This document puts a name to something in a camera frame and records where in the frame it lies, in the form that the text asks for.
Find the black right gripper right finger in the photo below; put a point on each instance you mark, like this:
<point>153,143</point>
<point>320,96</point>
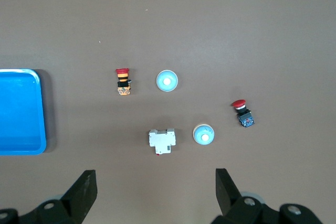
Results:
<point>231,203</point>

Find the blue plastic tray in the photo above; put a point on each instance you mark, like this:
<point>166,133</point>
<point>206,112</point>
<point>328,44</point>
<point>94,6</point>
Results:
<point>18,111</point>

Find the red mushroom push button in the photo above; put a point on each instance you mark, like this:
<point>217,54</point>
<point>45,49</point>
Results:
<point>244,116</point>

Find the striped orange emergency stop button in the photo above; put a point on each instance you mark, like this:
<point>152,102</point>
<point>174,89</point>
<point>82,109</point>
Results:
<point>123,83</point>

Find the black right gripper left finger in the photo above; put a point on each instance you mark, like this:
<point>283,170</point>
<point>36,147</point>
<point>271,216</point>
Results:
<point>73,203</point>

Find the white circuit breaker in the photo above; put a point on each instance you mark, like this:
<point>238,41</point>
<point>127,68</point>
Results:
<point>161,141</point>

